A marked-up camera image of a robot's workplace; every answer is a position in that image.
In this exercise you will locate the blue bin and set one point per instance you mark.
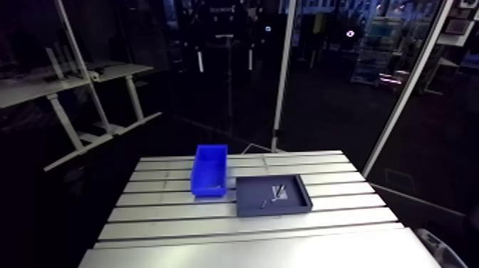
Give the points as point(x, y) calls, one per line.
point(208, 169)

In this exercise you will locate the dark blue-grey tray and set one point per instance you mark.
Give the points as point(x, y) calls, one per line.
point(254, 194)

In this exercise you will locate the steel bolt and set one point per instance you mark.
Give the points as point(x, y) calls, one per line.
point(279, 192)

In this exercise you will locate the steel screw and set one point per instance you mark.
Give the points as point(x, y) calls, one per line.
point(263, 204)

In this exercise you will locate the pale desk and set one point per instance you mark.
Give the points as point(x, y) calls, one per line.
point(45, 88)

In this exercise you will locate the white post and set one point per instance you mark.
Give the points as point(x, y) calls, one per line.
point(406, 90)
point(83, 63)
point(283, 75)

